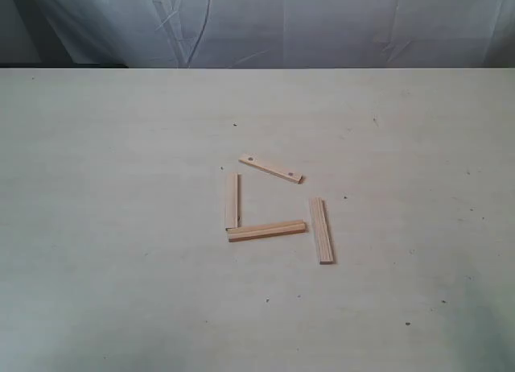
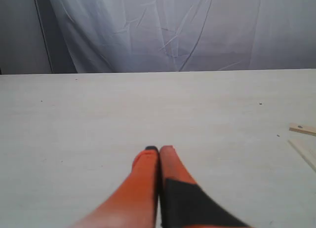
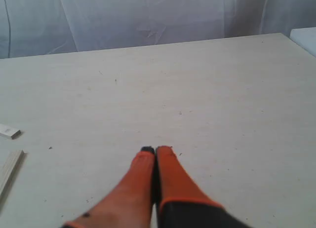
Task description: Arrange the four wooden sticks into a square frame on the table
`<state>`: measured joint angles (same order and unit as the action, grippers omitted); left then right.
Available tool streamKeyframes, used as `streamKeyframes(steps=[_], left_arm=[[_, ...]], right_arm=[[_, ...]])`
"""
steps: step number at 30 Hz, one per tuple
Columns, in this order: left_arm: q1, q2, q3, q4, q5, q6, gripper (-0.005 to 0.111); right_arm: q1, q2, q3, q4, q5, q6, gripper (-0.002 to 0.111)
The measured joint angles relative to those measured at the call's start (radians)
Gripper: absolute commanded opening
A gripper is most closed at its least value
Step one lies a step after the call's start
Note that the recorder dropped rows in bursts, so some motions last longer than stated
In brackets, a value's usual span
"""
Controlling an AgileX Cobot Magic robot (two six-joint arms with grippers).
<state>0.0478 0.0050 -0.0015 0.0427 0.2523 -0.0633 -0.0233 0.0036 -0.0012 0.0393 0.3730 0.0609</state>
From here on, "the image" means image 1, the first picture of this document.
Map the wooden strip with holes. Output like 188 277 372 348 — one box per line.
238 154 303 184

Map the white backdrop curtain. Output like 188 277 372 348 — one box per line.
1 0 514 68

